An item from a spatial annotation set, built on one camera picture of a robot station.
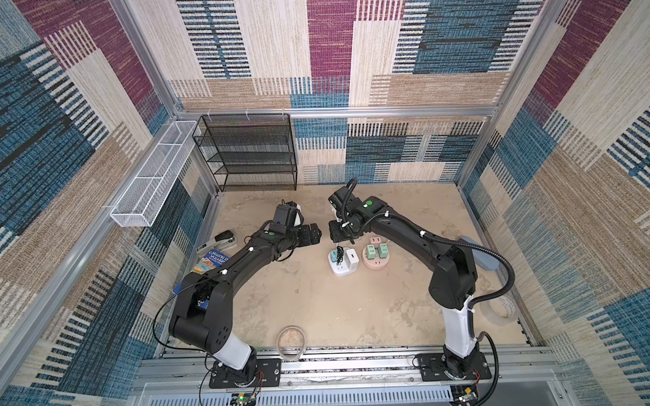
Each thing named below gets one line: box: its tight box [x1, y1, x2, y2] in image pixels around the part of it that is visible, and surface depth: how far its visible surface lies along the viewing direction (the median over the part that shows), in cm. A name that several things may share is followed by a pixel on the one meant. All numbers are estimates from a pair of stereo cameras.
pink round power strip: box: [361, 246, 391, 271], surface depth 96 cm
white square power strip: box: [328, 247, 360, 278], surface depth 93 cm
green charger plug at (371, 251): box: [366, 244, 376, 260], surface depth 93 cm
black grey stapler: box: [195, 230, 237, 254], surface depth 101 cm
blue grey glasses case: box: [458, 235, 502, 271], surface depth 94 cm
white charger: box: [344, 248, 360, 272], surface depth 91 cm
